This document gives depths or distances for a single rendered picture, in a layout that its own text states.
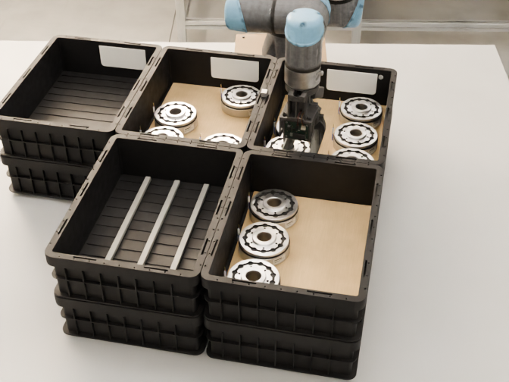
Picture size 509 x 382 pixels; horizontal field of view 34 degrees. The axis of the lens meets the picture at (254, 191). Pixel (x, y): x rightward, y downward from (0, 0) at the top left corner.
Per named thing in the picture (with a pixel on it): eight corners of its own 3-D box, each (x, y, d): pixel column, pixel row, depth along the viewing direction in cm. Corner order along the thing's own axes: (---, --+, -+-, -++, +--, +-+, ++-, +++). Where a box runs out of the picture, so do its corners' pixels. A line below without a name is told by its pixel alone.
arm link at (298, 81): (290, 52, 174) (328, 58, 172) (289, 71, 177) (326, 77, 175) (280, 70, 168) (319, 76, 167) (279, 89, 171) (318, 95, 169)
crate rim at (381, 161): (278, 64, 210) (278, 56, 209) (397, 76, 206) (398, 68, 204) (245, 158, 180) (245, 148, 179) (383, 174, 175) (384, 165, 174)
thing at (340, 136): (336, 122, 199) (336, 120, 199) (378, 126, 198) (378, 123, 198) (332, 146, 192) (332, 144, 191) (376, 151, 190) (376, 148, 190)
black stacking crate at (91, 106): (61, 73, 226) (55, 36, 219) (166, 85, 221) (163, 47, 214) (-2, 159, 196) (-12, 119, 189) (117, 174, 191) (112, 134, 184)
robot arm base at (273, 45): (260, 44, 241) (260, 13, 235) (312, 42, 241) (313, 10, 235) (263, 70, 229) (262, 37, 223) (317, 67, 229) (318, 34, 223)
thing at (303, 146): (272, 134, 193) (272, 132, 192) (314, 140, 190) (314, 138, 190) (260, 159, 185) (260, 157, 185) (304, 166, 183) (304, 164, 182)
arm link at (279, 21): (281, -14, 178) (271, 10, 169) (333, -11, 176) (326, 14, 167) (282, 20, 182) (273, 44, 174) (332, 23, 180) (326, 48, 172)
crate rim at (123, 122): (164, 53, 215) (163, 45, 214) (278, 64, 210) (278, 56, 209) (113, 141, 185) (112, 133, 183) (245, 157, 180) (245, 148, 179)
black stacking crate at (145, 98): (167, 85, 221) (164, 47, 214) (276, 97, 216) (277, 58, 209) (119, 175, 191) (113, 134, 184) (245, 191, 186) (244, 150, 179)
